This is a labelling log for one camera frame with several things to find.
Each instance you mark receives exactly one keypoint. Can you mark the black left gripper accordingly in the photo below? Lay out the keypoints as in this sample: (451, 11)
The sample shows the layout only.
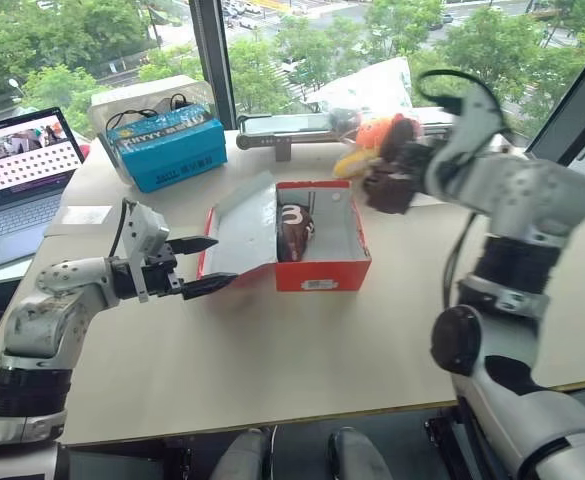
(159, 280)

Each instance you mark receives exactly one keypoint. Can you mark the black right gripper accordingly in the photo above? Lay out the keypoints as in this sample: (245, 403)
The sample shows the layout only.
(419, 165)

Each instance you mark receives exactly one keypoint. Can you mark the red shoebox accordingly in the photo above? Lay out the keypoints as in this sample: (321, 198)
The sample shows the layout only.
(317, 270)

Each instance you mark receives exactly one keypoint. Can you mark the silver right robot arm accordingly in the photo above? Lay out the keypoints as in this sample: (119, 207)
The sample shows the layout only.
(527, 210)

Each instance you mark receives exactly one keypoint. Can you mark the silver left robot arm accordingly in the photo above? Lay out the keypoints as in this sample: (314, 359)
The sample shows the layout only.
(47, 320)

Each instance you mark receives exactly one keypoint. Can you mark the blue cardboard shoebox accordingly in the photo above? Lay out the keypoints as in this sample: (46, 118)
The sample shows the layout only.
(172, 155)

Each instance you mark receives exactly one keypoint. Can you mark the grey open laptop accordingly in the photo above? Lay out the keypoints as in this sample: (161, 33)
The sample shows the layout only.
(17, 185)

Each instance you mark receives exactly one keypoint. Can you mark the orange yellow plush toy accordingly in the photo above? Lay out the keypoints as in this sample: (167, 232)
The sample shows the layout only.
(367, 137)

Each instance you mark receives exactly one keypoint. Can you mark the white plastic bag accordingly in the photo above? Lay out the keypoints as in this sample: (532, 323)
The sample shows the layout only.
(367, 87)

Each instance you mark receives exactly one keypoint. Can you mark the silver metal bar device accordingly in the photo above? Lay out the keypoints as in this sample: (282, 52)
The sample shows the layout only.
(282, 135)

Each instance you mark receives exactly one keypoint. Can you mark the white paper sheet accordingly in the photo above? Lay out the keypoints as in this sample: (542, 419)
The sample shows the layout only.
(79, 220)

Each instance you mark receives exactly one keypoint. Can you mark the grey rounded robot leg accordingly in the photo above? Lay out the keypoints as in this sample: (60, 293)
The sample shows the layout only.
(357, 455)
(244, 455)

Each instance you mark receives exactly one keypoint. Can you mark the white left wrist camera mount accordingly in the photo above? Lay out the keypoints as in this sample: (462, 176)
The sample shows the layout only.
(144, 227)

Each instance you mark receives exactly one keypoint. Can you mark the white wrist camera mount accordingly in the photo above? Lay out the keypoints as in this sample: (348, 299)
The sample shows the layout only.
(144, 227)
(464, 145)

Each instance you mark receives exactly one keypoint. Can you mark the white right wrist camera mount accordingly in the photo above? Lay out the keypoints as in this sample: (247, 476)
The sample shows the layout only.
(464, 145)

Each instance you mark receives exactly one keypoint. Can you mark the black window frame post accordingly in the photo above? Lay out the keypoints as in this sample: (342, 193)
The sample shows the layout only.
(214, 60)

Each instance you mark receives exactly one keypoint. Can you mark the black table frame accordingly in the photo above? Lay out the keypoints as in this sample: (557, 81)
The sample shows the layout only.
(447, 440)

